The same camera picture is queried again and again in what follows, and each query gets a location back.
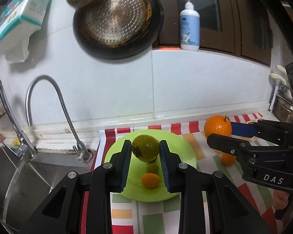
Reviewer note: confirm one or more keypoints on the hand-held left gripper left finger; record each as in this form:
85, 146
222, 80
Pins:
125, 165

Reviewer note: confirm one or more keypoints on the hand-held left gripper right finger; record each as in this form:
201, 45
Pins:
164, 165

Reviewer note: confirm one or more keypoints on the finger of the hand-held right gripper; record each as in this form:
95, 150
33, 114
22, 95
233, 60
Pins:
222, 142
243, 129

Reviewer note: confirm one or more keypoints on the orange with stem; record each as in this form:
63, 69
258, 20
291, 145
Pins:
216, 125

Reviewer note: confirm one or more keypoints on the green plate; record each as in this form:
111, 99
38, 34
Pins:
184, 150

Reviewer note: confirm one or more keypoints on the green tomato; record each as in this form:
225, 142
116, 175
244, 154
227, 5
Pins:
146, 146

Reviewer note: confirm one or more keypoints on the person's right hand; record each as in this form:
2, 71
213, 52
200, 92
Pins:
281, 199

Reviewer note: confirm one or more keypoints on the striped colourful tablecloth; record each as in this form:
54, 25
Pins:
261, 198

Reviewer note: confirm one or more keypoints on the large steel pot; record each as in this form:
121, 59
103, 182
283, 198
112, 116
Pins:
284, 108

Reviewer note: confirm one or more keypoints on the slim gooseneck faucet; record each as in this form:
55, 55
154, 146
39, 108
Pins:
64, 107

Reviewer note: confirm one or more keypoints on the steel sink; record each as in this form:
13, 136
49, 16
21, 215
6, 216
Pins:
39, 182

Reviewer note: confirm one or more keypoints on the tall chrome kitchen faucet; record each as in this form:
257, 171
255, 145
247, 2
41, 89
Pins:
23, 146

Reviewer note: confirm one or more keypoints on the small yellow sponge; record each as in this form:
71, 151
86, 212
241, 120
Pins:
16, 141

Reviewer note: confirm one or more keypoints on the dark brown window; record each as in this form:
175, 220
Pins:
229, 17

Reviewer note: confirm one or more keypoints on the white pump soap bottle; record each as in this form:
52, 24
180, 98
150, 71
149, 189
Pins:
190, 26

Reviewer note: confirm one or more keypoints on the black frying pan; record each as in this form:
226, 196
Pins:
157, 24

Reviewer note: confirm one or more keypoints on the copper perforated strainer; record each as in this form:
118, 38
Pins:
117, 22

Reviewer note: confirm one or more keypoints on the teal and white package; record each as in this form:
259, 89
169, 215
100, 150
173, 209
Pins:
14, 17

